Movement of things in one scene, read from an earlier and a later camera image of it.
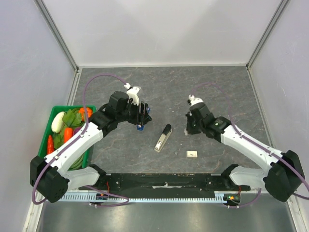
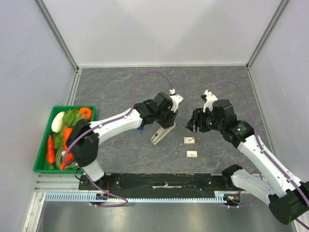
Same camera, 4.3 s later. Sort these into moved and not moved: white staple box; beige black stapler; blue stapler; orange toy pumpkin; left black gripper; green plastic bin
Moved: left black gripper; beige black stapler
Not moved: white staple box; orange toy pumpkin; green plastic bin; blue stapler
